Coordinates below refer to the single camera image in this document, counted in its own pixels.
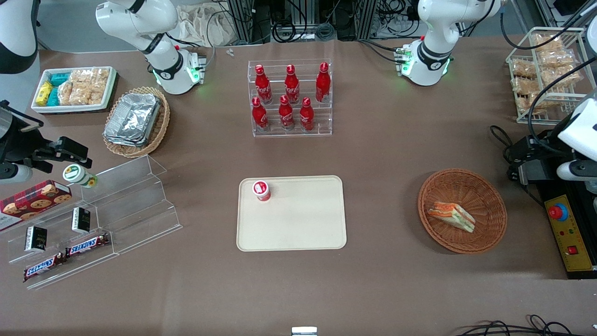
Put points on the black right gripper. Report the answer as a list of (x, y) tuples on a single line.
[(17, 143)]

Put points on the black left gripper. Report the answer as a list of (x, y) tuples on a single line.
[(542, 154)]

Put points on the plastic-wrapped triangle sandwich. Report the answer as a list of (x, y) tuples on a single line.
[(450, 215)]

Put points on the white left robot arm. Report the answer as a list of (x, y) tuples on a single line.
[(433, 60)]

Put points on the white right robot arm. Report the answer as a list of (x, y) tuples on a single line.
[(163, 65)]

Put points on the round brown wicker basket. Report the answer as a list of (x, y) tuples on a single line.
[(487, 200)]

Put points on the white rectangular snack tray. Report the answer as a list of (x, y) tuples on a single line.
[(110, 91)]

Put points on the oval light wicker basket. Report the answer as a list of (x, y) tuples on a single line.
[(159, 135)]

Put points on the beige plastic tray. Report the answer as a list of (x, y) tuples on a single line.
[(303, 219)]

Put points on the green-lidded white cup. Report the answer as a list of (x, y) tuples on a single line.
[(79, 175)]

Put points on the red plaid cookie box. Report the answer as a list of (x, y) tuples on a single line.
[(32, 203)]

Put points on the teal snack pack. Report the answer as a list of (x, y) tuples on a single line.
[(53, 97), (60, 79)]

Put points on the rice cracker pack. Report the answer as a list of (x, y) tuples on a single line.
[(66, 93), (86, 95), (81, 76), (100, 78)]

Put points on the small black box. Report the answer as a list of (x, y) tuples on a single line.
[(81, 220), (36, 239)]

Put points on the clear acrylic step shelf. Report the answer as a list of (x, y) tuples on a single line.
[(56, 219), (140, 205)]

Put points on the yellow snack pack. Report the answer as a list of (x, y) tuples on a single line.
[(44, 93)]

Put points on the stack of foil trays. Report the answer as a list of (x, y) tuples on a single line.
[(133, 119)]

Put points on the bagged cracker pack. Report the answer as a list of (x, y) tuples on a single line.
[(548, 43), (557, 59), (524, 85), (523, 69)]

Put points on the Snickers chocolate bar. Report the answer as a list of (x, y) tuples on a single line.
[(87, 245), (44, 267)]

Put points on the yellow black emergency-stop box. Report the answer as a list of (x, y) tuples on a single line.
[(571, 233)]

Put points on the beige cloth bag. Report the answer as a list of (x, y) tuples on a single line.
[(205, 25)]

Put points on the clear acrylic bottle rack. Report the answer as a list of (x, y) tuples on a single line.
[(325, 125)]

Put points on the red cola bottle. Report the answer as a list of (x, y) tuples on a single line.
[(322, 84), (286, 115), (263, 86), (260, 116), (292, 86), (306, 116)]

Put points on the red yogurt cup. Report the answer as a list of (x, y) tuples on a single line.
[(261, 190)]

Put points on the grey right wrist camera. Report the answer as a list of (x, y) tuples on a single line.
[(16, 173)]

